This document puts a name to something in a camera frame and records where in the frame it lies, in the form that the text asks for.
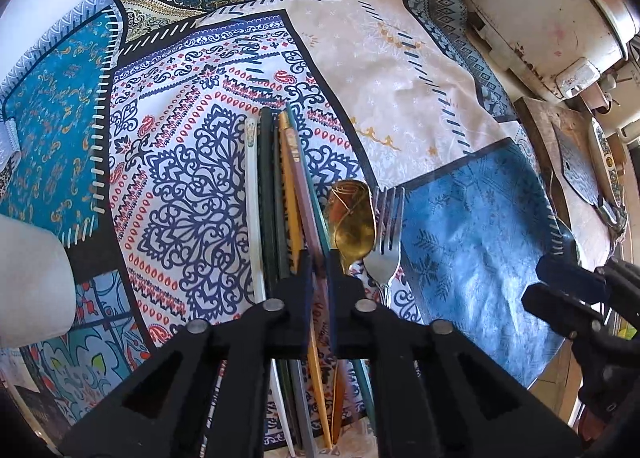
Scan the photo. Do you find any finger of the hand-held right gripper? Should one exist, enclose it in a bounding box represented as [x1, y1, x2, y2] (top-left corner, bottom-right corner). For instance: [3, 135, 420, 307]
[535, 254, 640, 307]
[521, 283, 609, 339]

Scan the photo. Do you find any mauve chopstick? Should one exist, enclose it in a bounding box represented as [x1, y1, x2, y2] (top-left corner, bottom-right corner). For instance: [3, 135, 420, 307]
[286, 129, 331, 364]

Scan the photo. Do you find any dark patterned mat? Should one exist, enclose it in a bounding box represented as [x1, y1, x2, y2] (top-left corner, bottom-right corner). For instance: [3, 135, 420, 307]
[552, 123, 601, 209]

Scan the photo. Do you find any yellow chopstick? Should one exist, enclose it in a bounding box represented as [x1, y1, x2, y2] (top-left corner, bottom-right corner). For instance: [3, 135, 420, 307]
[331, 363, 348, 441]
[277, 110, 331, 449]

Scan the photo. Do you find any silver fork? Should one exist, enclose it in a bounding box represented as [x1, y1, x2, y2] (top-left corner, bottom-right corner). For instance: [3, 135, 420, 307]
[362, 186, 406, 309]

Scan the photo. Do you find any patterned ceramic plate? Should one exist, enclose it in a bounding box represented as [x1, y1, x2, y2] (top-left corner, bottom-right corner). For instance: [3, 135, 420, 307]
[587, 117, 624, 221]

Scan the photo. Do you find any wooden board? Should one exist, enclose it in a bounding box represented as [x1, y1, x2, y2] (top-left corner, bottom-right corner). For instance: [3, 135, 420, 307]
[515, 96, 626, 263]

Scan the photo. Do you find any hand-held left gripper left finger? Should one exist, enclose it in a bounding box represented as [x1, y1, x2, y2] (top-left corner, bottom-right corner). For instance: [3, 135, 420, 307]
[59, 248, 315, 458]

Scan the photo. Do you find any white chopstick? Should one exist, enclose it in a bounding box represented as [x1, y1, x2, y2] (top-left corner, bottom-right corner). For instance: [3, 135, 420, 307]
[244, 118, 297, 458]

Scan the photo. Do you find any dark green chopstick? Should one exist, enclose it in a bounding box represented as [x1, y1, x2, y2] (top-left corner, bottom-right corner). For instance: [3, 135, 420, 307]
[258, 106, 298, 446]

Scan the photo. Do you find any white cup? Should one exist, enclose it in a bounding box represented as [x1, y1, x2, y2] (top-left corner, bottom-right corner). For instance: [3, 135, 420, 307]
[0, 213, 77, 350]

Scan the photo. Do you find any patterned patchwork tablecloth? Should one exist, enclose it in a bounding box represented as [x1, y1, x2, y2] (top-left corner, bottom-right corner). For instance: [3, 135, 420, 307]
[0, 0, 626, 458]

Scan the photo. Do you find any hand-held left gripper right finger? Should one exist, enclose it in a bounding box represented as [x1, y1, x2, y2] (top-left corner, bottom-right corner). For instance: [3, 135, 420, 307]
[326, 249, 584, 458]

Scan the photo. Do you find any teal chopstick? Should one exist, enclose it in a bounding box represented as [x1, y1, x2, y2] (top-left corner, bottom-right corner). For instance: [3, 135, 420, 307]
[284, 102, 377, 423]

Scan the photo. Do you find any gold spoon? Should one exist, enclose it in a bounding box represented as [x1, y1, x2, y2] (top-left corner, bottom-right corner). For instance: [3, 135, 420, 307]
[325, 179, 376, 275]

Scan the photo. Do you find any white rice cooker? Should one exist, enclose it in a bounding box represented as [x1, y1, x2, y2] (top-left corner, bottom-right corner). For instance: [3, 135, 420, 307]
[462, 0, 640, 101]

